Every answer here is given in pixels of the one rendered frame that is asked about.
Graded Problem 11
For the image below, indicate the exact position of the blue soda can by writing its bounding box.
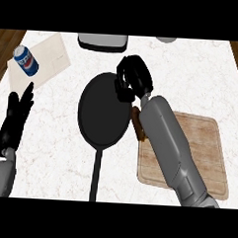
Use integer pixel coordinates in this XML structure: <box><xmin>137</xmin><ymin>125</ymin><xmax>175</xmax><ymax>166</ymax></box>
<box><xmin>12</xmin><ymin>44</ymin><xmax>40</xmax><ymax>78</ymax></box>

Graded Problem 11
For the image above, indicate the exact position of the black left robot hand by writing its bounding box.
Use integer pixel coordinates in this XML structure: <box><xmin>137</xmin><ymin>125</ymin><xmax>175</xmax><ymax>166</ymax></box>
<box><xmin>0</xmin><ymin>80</ymin><xmax>36</xmax><ymax>160</ymax></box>

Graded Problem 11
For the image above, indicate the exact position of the black frying pan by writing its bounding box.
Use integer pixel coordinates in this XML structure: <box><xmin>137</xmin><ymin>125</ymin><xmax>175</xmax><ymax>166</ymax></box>
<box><xmin>72</xmin><ymin>70</ymin><xmax>135</xmax><ymax>204</ymax></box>

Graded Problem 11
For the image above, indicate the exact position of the wooden cutting board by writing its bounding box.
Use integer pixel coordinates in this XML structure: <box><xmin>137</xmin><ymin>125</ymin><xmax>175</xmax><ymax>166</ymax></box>
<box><xmin>134</xmin><ymin>109</ymin><xmax>234</xmax><ymax>201</ymax></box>

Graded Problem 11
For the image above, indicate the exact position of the beige placemat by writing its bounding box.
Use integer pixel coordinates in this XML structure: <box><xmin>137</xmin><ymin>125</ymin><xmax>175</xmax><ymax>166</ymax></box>
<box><xmin>5</xmin><ymin>30</ymin><xmax>73</xmax><ymax>101</ymax></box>

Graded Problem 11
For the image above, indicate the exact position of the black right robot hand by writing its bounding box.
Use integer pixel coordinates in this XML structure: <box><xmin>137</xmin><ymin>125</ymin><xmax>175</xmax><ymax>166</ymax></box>
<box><xmin>113</xmin><ymin>53</ymin><xmax>156</xmax><ymax>105</ymax></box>

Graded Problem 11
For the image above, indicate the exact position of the pale grey round object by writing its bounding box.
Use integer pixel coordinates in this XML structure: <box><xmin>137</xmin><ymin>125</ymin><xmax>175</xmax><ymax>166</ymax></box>
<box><xmin>155</xmin><ymin>37</ymin><xmax>178</xmax><ymax>44</ymax></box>

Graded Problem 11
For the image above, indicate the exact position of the grey black-based appliance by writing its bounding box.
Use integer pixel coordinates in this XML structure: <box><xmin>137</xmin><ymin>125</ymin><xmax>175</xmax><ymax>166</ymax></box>
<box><xmin>76</xmin><ymin>33</ymin><xmax>129</xmax><ymax>54</ymax></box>

